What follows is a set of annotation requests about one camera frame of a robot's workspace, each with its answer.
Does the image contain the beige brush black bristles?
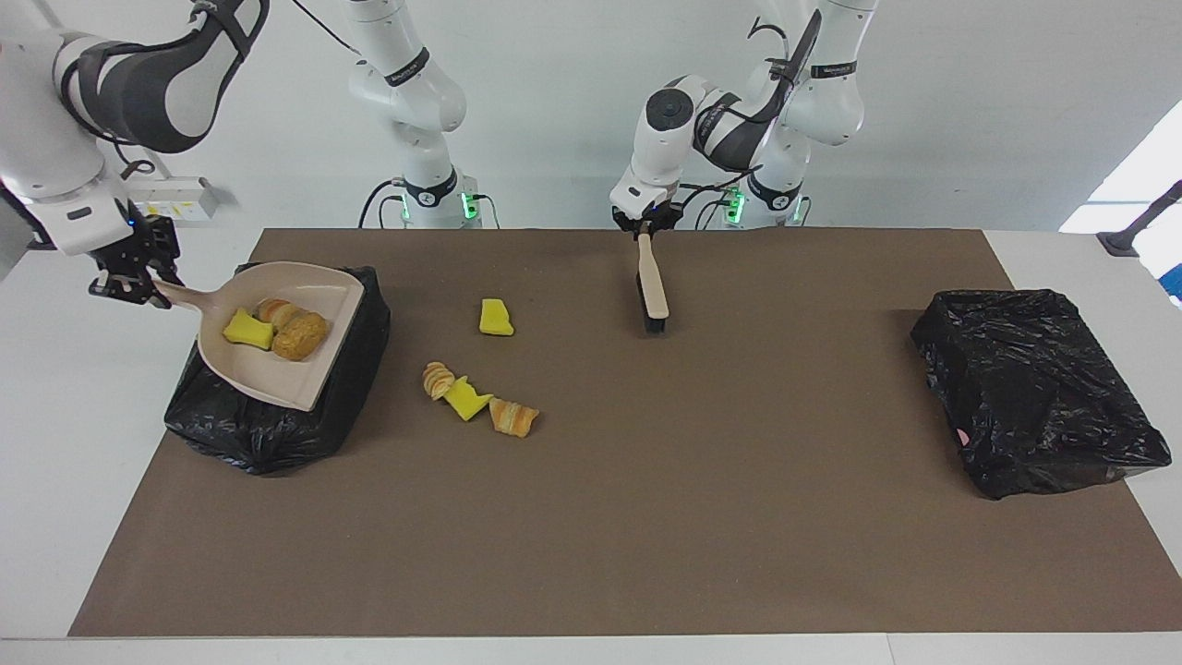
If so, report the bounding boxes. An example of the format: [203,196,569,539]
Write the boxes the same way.
[635,233,670,335]

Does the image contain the brown table mat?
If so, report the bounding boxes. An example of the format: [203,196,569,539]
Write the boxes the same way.
[69,228,1182,638]

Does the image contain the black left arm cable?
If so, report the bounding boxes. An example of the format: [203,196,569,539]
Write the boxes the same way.
[674,7,823,232]

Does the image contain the black base power cable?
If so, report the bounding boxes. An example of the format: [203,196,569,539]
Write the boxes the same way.
[357,180,400,229]

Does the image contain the black bagged pink bin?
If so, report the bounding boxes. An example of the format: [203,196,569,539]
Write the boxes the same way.
[911,289,1173,501]

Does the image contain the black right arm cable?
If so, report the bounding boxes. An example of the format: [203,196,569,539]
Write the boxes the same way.
[291,0,361,56]

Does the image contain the brown toy bread roll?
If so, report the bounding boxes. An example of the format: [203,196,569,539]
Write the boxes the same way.
[271,312,331,363]

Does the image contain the white wall outlet box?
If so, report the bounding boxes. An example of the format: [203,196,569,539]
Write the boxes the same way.
[129,177,220,223]

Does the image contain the beige plastic dustpan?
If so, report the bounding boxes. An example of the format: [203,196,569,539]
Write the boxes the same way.
[152,261,366,413]

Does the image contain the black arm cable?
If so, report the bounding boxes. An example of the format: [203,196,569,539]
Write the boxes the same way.
[674,7,823,232]
[291,0,361,56]

